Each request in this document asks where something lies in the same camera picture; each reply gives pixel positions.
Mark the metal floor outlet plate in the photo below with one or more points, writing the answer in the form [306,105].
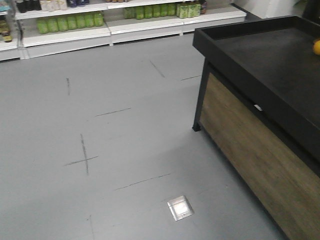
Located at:
[180,208]

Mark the white store shelving unit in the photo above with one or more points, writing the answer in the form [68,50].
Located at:
[57,26]

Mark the black wooden produce display table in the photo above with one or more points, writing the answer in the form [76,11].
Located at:
[259,102]

